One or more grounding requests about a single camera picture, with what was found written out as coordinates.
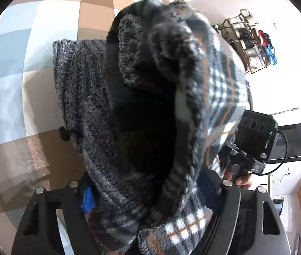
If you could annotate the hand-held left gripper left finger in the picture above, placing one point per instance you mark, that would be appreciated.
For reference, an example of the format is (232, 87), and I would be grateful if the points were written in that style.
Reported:
(88, 200)

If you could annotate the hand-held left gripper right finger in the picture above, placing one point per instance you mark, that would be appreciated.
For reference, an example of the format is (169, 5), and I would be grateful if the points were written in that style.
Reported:
(230, 204)

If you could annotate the plaid fleece and knit jacket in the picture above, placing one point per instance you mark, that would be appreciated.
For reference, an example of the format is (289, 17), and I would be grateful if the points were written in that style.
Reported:
(145, 111)

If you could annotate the person's right hand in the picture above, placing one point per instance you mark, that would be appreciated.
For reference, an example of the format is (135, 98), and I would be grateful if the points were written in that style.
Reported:
(242, 182)

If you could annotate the thin metal rod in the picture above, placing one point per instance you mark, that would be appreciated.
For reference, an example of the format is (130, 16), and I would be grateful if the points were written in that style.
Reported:
(286, 110)

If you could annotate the wooden shoe rack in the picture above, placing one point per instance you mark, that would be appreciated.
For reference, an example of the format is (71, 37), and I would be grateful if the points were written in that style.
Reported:
(248, 47)

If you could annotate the checked bed cover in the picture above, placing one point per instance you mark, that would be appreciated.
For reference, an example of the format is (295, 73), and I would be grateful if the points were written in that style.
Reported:
(20, 58)

